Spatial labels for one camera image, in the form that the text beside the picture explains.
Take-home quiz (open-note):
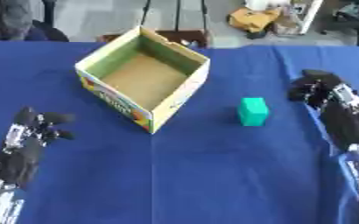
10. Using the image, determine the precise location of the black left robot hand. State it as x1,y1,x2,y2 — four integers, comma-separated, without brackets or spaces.
0,106,77,188

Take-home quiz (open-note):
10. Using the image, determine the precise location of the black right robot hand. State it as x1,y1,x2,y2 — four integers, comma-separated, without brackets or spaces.
286,68,359,152

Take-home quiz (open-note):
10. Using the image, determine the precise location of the open cardboard box green inside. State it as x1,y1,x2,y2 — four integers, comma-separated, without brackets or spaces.
74,25,212,135

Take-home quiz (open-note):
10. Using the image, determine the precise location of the green rectangular block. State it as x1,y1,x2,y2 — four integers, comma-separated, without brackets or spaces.
236,97,271,127

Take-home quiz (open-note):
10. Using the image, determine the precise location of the black chair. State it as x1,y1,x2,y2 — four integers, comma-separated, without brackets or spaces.
320,0,359,47

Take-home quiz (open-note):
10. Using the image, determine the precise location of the person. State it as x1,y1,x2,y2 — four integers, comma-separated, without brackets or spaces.
0,0,71,42

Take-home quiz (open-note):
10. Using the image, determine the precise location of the yellow bag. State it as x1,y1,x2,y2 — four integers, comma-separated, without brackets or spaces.
227,6,284,33

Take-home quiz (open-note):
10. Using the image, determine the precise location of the black tripod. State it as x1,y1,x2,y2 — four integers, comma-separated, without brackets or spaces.
137,0,212,33

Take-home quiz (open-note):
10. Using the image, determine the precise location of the white frame stand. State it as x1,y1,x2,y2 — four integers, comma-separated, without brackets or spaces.
271,0,327,37

